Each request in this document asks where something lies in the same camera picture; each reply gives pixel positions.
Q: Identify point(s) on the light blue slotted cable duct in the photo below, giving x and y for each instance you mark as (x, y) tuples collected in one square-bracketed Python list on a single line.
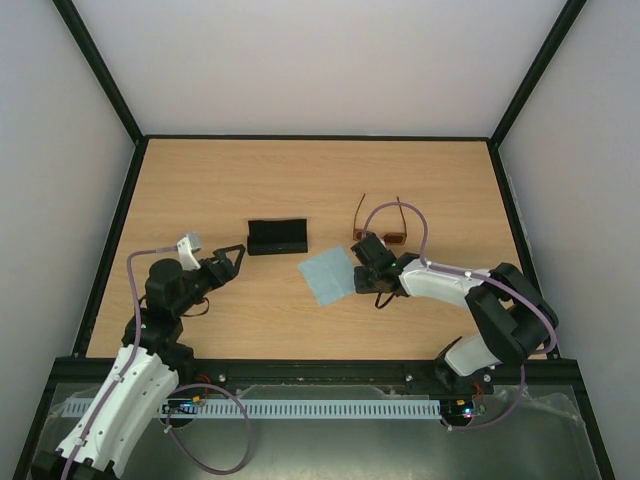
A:
[(321, 409)]

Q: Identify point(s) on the control board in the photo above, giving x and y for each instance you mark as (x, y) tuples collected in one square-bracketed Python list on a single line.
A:
[(191, 405), (464, 409)]

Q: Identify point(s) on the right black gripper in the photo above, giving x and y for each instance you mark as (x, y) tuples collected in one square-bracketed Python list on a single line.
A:
[(366, 279)]

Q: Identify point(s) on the left control board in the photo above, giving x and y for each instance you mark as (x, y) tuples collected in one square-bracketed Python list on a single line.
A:
[(191, 405)]

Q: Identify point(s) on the light blue cleaning cloth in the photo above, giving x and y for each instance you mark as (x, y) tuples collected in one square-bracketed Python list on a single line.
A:
[(329, 275)]

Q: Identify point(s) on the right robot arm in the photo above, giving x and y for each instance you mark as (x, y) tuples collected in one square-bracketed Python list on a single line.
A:
[(512, 318)]

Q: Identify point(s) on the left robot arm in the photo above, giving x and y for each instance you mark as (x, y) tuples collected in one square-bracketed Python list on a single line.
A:
[(150, 365)]

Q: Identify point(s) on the brown sunglasses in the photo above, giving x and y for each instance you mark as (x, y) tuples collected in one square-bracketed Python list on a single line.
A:
[(388, 224)]

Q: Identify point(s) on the black aluminium frame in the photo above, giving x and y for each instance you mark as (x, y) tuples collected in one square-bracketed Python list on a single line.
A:
[(77, 367)]

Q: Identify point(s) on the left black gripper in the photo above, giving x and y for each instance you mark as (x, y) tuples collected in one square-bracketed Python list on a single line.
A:
[(230, 271)]

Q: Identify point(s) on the black glasses case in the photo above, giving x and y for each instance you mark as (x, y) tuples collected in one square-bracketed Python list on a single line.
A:
[(274, 237)]

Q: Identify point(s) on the right control board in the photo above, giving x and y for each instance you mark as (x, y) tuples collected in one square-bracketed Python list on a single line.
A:
[(464, 409)]

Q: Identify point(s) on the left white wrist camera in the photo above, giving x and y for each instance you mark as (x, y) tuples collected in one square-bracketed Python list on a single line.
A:
[(187, 247)]

